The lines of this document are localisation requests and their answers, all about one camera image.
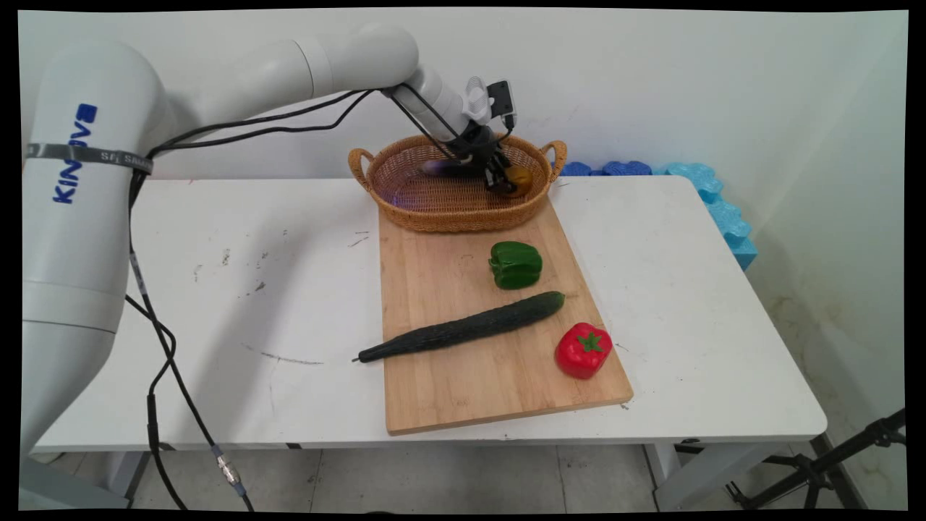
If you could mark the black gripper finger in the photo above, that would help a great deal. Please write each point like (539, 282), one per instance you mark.
(506, 162)
(495, 177)

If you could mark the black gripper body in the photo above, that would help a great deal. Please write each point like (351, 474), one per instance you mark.
(477, 145)

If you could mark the yellow bell pepper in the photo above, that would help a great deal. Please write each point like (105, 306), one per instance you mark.
(522, 181)

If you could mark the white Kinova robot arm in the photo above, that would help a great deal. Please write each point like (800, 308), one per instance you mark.
(79, 239)

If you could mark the purple eggplant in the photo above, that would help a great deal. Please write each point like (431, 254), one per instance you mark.
(441, 168)

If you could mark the woven wicker basket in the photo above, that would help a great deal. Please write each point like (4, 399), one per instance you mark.
(434, 206)

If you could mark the green bell pepper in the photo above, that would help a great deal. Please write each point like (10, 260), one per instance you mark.
(516, 265)

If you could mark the dark green cucumber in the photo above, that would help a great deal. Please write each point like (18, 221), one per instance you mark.
(463, 329)

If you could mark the red bell pepper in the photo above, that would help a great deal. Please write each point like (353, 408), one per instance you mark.
(583, 351)

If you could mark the wooden cutting board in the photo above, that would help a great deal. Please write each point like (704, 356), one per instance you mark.
(477, 391)

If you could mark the light blue foam mat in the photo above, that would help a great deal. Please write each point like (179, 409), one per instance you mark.
(723, 213)

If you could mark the white table leg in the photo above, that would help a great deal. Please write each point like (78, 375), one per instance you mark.
(119, 474)
(687, 474)

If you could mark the black tripod stand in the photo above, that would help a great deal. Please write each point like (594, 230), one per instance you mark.
(817, 467)

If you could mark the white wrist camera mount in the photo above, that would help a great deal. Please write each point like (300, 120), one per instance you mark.
(475, 98)

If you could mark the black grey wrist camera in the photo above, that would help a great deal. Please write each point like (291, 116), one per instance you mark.
(500, 99)

